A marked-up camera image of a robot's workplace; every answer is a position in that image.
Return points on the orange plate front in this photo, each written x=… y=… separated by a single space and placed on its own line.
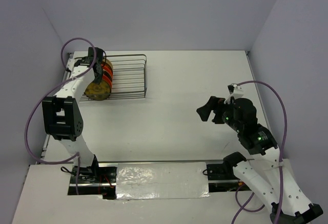
x=108 y=78

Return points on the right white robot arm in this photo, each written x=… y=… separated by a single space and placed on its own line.
x=278 y=190

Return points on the metal wire dish rack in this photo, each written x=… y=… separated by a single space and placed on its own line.
x=129 y=76

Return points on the silver foil sheet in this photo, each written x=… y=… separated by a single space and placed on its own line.
x=183 y=180

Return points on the yellow patterned plate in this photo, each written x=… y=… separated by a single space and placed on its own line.
x=98 y=92

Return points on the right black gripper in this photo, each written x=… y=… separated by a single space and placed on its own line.
x=214 y=103

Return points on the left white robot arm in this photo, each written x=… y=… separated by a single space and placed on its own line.
x=62 y=116

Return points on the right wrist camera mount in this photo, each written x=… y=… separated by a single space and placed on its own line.
x=235 y=92

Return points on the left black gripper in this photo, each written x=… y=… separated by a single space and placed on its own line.
x=98 y=80

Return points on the black metal base rail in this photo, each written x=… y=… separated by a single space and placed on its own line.
x=220 y=179

